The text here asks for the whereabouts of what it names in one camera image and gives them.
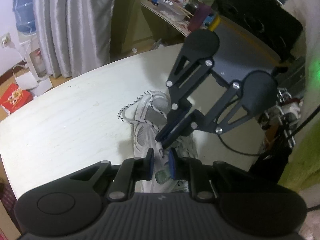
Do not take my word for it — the black cable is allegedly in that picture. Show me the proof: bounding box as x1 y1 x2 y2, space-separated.
218 133 266 157

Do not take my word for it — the white mint sneaker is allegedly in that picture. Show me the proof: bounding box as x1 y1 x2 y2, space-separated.
131 89 200 194

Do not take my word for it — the red gift box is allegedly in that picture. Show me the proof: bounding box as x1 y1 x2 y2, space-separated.
1 83 33 115

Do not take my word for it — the white water dispenser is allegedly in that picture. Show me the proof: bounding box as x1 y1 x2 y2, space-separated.
21 34 53 97

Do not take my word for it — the white black speckled shoelace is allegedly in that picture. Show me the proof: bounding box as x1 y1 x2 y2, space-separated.
117 89 198 160

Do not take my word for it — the white wall socket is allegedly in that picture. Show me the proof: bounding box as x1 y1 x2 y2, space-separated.
0 33 11 48

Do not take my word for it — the dark red bottle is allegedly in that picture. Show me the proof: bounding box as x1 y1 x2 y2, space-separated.
187 4 212 32

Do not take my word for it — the grey curtain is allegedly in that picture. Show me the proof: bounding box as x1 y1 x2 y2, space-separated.
33 0 114 77

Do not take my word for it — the blue water bottle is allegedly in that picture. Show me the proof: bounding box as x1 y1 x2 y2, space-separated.
12 0 36 36

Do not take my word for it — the black tracker box green light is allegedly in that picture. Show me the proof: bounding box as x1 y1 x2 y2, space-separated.
212 0 303 62

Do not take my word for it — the cluttered side table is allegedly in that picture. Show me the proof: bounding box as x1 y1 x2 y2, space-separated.
141 0 194 37

